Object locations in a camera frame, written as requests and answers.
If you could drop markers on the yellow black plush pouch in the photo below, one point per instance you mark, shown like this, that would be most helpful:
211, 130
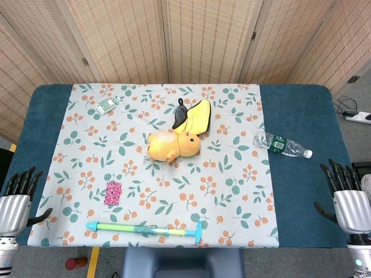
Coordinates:
198, 118

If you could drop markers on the pink glitter pouch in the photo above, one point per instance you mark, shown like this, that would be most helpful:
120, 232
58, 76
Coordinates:
112, 193

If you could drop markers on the dark blue table cover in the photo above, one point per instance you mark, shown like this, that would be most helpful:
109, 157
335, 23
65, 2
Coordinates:
304, 116

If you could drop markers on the blue padded chair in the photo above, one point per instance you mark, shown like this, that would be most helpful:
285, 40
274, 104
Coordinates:
182, 263

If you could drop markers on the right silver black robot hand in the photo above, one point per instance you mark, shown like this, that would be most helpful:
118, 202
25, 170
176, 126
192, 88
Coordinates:
353, 211

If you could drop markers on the clear plastic water bottle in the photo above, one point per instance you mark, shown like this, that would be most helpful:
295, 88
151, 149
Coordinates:
278, 144

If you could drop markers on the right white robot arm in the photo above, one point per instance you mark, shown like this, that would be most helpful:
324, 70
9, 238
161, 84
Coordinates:
359, 257

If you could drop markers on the white power strip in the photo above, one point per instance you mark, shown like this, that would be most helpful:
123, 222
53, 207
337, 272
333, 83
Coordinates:
358, 117

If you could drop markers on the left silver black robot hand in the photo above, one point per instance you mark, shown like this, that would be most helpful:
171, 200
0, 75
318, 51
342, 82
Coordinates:
13, 211

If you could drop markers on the bamboo folding screen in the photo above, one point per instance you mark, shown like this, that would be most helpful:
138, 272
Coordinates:
130, 43

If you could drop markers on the small green white box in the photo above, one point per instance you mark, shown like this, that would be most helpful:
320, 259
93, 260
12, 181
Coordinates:
105, 106

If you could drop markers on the yellow plush duck toy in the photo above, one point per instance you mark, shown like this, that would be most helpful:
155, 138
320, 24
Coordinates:
165, 146

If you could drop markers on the green blue toy water pump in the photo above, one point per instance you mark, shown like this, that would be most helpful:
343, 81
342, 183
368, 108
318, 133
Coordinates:
121, 227

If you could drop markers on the floral print tablecloth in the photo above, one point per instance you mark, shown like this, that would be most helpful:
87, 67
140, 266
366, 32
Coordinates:
174, 185

